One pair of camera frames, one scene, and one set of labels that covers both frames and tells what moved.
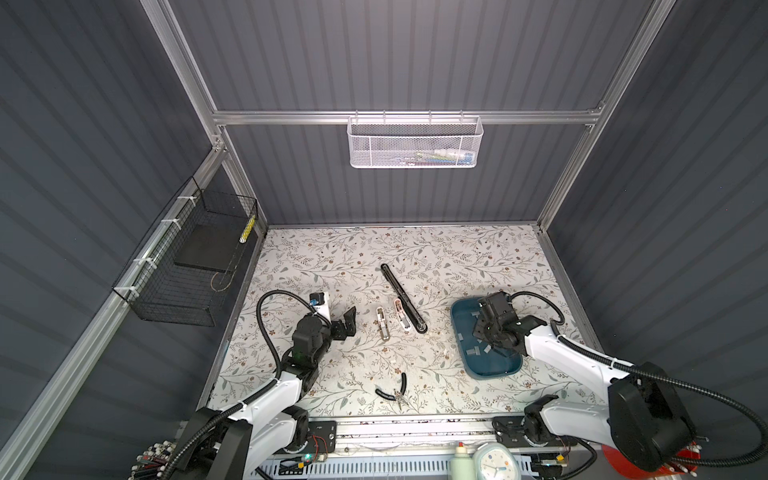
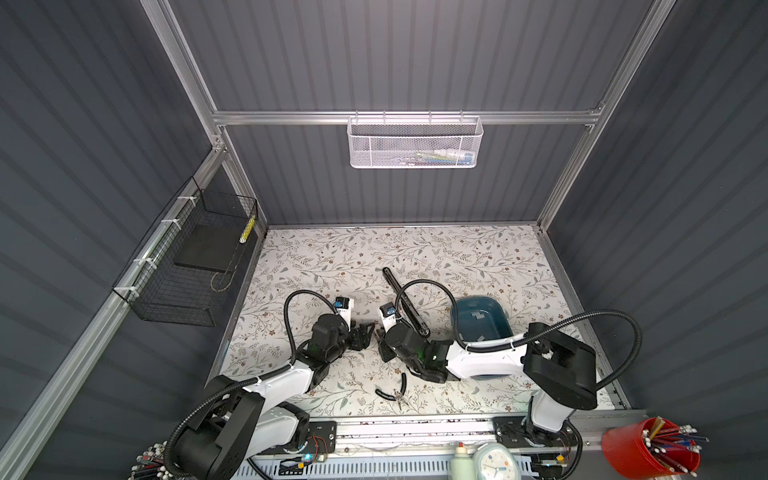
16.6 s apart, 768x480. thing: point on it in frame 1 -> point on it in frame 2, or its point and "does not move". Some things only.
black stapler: (418, 321) does not move
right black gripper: (477, 330) -> (383, 348)
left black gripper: (338, 334) -> (360, 338)
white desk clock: (494, 461) does not move
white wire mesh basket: (415, 142) does not move
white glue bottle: (461, 466) does not move
